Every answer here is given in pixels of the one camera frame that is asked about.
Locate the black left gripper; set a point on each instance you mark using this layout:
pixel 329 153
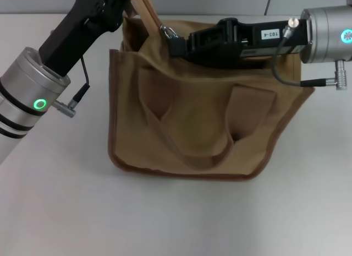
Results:
pixel 82 22

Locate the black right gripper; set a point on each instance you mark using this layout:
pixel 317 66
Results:
pixel 228 44

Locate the silver metal zipper pull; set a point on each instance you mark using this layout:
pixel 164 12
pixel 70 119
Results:
pixel 170 31

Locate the khaki canvas food bag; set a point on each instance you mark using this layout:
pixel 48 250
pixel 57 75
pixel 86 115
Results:
pixel 198 124

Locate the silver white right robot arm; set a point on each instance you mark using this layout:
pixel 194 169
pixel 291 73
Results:
pixel 327 35

